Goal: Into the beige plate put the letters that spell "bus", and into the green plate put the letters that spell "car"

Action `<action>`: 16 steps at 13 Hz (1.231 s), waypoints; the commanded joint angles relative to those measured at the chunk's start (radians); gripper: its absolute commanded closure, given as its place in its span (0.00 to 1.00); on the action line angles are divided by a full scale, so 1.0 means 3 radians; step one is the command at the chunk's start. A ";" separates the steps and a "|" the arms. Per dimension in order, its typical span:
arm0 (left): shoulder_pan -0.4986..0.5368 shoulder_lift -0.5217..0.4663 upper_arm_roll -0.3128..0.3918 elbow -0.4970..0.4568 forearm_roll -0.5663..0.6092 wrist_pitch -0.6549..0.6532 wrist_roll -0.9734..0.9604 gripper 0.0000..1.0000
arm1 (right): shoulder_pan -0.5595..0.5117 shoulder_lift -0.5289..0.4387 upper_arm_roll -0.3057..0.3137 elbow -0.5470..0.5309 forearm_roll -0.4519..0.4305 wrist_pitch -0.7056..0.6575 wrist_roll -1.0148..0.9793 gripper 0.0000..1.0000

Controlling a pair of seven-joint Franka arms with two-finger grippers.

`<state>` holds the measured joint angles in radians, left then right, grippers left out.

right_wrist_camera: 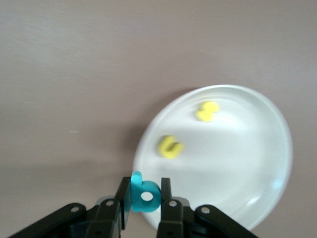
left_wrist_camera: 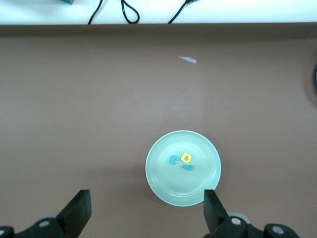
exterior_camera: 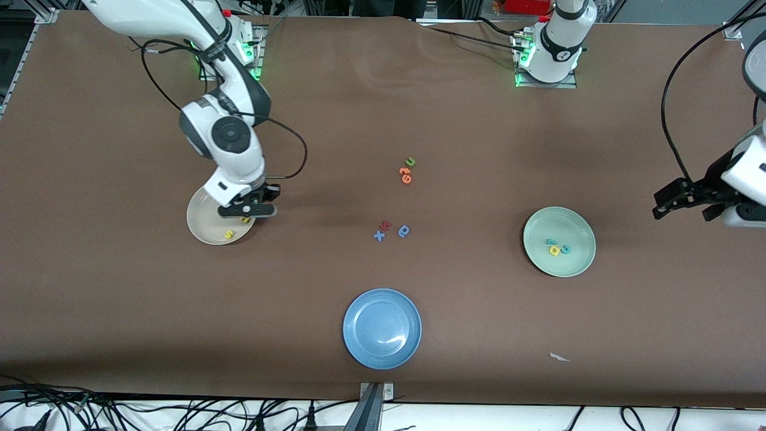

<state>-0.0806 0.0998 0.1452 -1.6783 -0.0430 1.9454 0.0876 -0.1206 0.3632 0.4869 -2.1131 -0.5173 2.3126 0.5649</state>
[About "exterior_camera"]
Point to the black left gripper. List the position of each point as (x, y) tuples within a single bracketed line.
[(710, 184)]

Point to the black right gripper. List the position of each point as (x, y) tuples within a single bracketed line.
[(267, 193)]

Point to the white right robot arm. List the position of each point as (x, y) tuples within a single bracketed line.
[(236, 170)]

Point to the beige plate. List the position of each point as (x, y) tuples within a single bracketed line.
[(206, 227)]

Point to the pale green plate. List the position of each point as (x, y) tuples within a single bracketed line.
[(574, 266)]

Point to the blue foam letter a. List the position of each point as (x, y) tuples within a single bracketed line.
[(404, 231)]

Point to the blue plate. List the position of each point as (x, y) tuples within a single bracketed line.
[(382, 328)]

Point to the brown table cover sheet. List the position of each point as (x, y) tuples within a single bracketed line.
[(119, 299)]

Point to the white paper scrap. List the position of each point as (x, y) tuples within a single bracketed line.
[(558, 357)]

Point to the red box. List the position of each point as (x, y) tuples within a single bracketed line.
[(526, 6)]

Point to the aluminium frame profile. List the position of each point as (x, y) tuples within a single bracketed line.
[(36, 17), (731, 30)]

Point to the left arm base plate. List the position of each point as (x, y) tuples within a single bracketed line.
[(544, 85)]

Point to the silver clamp bracket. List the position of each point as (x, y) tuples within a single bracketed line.
[(389, 392)]

